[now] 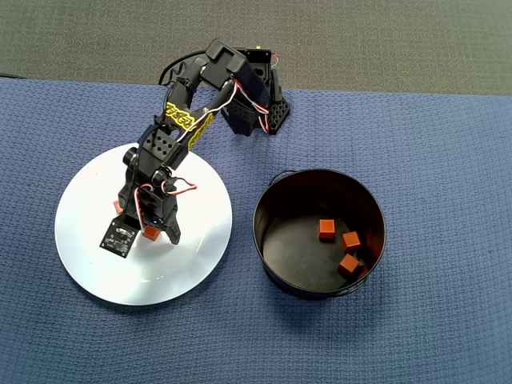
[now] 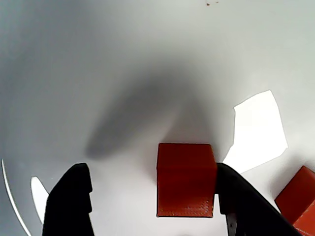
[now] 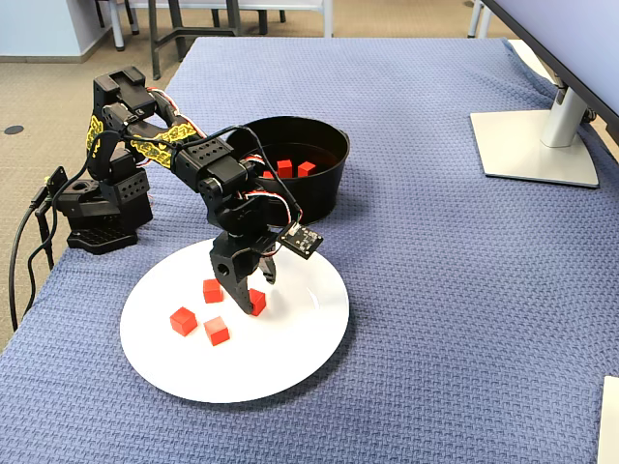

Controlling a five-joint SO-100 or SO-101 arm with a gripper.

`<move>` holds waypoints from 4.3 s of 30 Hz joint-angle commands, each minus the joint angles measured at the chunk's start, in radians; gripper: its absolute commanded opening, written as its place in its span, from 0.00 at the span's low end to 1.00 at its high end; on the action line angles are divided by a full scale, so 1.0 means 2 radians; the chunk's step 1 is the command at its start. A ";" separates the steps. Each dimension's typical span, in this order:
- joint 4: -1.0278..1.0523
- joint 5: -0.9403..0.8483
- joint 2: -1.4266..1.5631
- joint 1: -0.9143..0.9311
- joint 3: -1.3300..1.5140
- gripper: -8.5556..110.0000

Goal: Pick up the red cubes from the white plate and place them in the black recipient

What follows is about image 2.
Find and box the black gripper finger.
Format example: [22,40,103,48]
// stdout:
[215,162,304,236]
[42,162,96,236]

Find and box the red cube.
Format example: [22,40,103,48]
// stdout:
[156,143,218,218]
[274,165,315,234]

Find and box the white round plate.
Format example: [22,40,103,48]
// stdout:
[0,0,315,236]

